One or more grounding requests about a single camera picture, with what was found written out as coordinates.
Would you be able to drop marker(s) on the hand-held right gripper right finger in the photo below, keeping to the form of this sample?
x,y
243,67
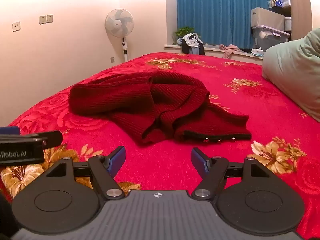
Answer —
x,y
200,160

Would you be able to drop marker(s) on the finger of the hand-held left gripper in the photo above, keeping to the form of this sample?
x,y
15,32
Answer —
x,y
51,138
8,130

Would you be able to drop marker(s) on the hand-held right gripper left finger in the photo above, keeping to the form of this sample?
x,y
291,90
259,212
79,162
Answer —
x,y
117,160

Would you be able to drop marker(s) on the dark red knit sweater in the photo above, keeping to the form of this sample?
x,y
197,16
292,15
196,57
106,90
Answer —
x,y
150,105

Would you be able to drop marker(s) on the red floral blanket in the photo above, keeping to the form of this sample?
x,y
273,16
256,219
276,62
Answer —
x,y
262,100

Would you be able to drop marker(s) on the dark chair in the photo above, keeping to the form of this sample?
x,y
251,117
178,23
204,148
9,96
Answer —
x,y
197,50

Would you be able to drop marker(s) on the white windowsill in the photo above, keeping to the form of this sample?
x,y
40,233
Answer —
x,y
212,48

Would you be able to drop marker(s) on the pink cloth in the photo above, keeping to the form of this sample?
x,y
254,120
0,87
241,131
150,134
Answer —
x,y
228,49

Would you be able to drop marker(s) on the white and blue cloth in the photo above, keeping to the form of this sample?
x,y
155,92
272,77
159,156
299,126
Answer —
x,y
257,52

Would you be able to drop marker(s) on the pale green pillow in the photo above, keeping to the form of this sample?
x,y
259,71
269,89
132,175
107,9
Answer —
x,y
295,72

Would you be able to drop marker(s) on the green potted plant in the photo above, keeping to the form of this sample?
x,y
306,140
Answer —
x,y
183,31

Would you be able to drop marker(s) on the white standing fan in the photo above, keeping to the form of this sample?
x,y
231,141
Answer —
x,y
119,23

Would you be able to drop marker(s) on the clear plastic storage box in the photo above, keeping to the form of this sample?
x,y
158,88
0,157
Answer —
x,y
271,38

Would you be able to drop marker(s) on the blue curtain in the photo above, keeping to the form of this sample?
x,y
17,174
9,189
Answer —
x,y
217,10

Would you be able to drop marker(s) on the grey box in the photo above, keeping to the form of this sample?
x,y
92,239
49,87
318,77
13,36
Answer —
x,y
268,18

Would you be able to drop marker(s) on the shelf with small items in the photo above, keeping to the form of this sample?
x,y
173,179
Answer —
x,y
281,1

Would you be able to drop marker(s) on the wooden cabinet panel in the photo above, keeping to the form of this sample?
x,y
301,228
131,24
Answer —
x,y
301,7

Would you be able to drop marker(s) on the single wall switch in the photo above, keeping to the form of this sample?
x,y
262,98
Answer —
x,y
16,26

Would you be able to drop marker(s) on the wall switch plate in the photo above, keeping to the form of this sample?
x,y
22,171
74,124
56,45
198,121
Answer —
x,y
42,19
49,18

